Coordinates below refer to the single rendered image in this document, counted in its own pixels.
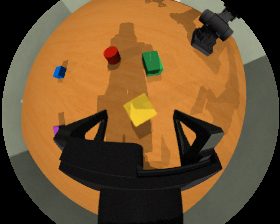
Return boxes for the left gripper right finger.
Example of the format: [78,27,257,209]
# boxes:
[173,109,224,166]

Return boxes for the purple cube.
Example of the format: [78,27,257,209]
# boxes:
[53,125,65,135]

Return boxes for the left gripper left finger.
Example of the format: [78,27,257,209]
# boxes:
[57,110,108,141]

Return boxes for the red cylinder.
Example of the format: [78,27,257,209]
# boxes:
[103,46,121,65]

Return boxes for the green block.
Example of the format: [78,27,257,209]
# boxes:
[142,51,164,77]

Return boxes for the blue cube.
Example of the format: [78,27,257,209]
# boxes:
[53,66,66,79]

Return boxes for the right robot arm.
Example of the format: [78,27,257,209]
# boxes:
[193,3,241,54]

